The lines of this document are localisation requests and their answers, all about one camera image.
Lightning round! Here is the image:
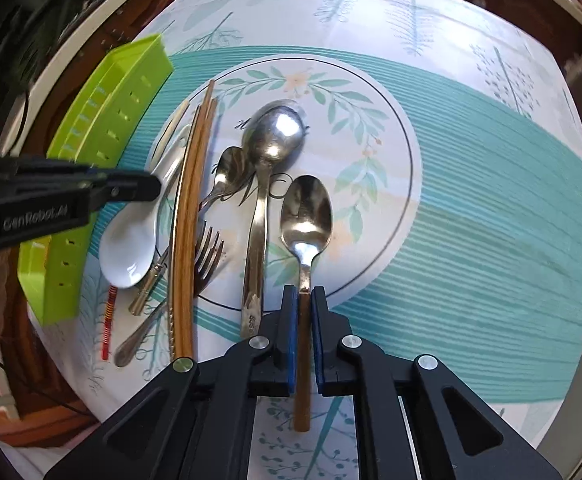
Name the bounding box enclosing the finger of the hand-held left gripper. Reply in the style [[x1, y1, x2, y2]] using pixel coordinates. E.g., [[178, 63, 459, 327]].
[[0, 156, 102, 182], [86, 170, 163, 211]]

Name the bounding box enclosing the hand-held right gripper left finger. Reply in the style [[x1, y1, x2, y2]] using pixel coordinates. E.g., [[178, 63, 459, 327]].
[[43, 285, 300, 480]]

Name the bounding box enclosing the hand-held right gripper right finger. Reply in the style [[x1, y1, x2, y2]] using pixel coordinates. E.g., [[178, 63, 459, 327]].
[[312, 285, 563, 480]]

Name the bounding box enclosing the white ceramic spoon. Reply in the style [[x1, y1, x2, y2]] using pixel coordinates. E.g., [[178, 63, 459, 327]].
[[99, 125, 192, 289]]

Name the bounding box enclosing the green plastic utensil tray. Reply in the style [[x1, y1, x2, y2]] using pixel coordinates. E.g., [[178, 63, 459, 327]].
[[17, 34, 175, 326]]

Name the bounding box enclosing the small steel spoon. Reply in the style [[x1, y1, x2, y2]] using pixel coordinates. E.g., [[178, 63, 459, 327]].
[[128, 146, 246, 316]]

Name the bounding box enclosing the steel fork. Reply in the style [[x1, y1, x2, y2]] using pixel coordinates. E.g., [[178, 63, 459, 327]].
[[114, 220, 225, 367]]

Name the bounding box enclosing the steel spoon with wooden handle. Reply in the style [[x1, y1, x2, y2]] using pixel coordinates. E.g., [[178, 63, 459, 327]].
[[280, 175, 333, 432]]

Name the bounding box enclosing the large steel spoon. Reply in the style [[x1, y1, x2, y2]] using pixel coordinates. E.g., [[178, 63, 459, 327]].
[[241, 100, 307, 341]]

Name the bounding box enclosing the leaf printed teal tablecloth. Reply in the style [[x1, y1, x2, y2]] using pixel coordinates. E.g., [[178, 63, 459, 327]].
[[26, 0, 582, 480]]

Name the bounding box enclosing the black cable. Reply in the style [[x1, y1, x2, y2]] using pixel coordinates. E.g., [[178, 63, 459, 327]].
[[0, 340, 94, 418]]

